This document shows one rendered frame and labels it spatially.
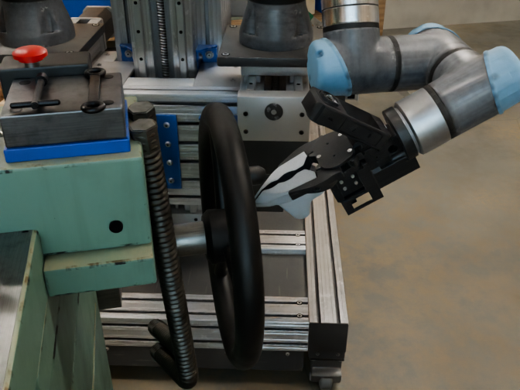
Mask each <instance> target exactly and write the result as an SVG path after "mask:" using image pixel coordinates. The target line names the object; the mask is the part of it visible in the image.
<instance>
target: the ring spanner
mask: <svg viewBox="0 0 520 390"><path fill-rule="evenodd" d="M105 74H106V70H105V69H104V68H101V67H92V68H89V69H86V70H85V71H84V76H85V77H87V78H90V80H89V90H88V100H87V101H86V102H84V103H83V104H82V105H81V106H80V109H81V110H82V112H84V113H86V114H96V113H99V112H102V111H103V110H104V109H105V108H106V105H105V103H104V102H103V101H99V98H100V77H103V76H105ZM94 106H96V107H95V108H90V107H94Z"/></svg>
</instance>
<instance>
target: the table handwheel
mask: <svg viewBox="0 0 520 390"><path fill-rule="evenodd" d="M198 157H199V175H200V197H201V207H202V216H201V221H198V222H190V223H183V224H174V225H173V226H174V231H175V236H176V246H177V251H178V255H179V257H185V256H191V255H203V254H205V256H206V259H207V262H208V268H209V273H210V284H211V288H212V293H213V298H214V307H215V311H216V316H217V323H218V326H219V331H220V334H221V339H222V343H223V346H224V350H225V353H226V355H227V358H228V360H229V361H230V362H231V364H232V365H233V366H234V367H235V368H237V369H238V370H242V371H245V370H248V369H251V368H253V367H254V366H255V365H256V364H257V362H258V360H259V358H260V355H261V352H262V346H263V340H264V329H265V290H264V275H263V264H262V248H261V240H260V233H259V226H258V215H257V210H256V204H255V195H254V190H253V185H252V181H251V173H250V169H249V164H248V158H247V155H246V151H245V146H244V143H243V140H242V137H241V133H240V130H239V127H238V123H237V122H236V119H235V117H234V115H233V113H232V112H231V110H230V109H229V108H228V106H226V105H225V104H223V103H220V102H212V103H209V104H208V105H207V106H205V108H204V109H203V110H202V112H201V116H200V123H199V133H198Z"/></svg>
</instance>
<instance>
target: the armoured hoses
mask: <svg viewBox="0 0 520 390"><path fill-rule="evenodd" d="M128 118H130V119H131V120H132V121H133V122H132V123H131V124H129V125H128V129H129V132H130V136H131V137H132V139H133V141H139V142H141V143H142V149H143V156H144V163H145V177H146V184H147V191H148V198H149V212H150V219H151V226H152V239H153V247H154V255H155V260H156V268H157V273H158V277H159V283H160V288H161V292H162V300H163V303H164V307H165V311H166V318H167V323H168V325H167V324H166V323H165V322H163V321H162V320H160V319H153V320H152V321H150V322H149V325H148V331H149V333H150V334H151V335H152V336H153V337H154V338H155V339H157V340H158V341H159V343H155V344H154V345H153V346H152V348H151V349H150V354H151V356H152V359H153V360H154V361H155V362H156V363H157V364H158V365H159V366H160V367H161V368H162V369H163V370H164V371H165V372H166V373H167V374H168V375H169V376H170V377H171V379H172V380H174V381H175V383H177V385H178V386H179V387H181V388H183V389H191V388H193V387H194V386H195V385H196V384H197V381H198V378H199V377H198V376H199V375H198V368H197V360H196V355H195V350H194V345H193V335H192V331H191V326H190V318H189V313H188V308H187V303H186V294H185V289H184V284H183V277H182V272H181V267H180V258H179V255H178V251H177V246H176V236H175V231H174V226H173V218H172V213H171V208H170V202H169V194H168V189H167V184H166V175H165V172H164V167H163V158H162V153H161V148H160V143H159V134H158V129H157V128H158V125H157V120H156V111H155V107H154V106H153V104H152V103H150V102H148V101H140V102H135V103H133V104H131V105H130V106H129V107H128Z"/></svg>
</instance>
